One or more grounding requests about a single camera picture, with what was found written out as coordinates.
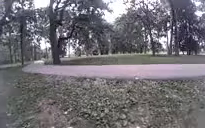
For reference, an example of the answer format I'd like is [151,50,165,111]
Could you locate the pale paved path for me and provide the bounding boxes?
[21,62,205,81]

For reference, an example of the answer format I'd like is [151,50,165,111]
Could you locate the leaf-strewn grass ground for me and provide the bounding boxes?
[0,53,205,128]

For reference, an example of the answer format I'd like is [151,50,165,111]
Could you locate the wood of trees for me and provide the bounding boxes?
[0,0,205,70]

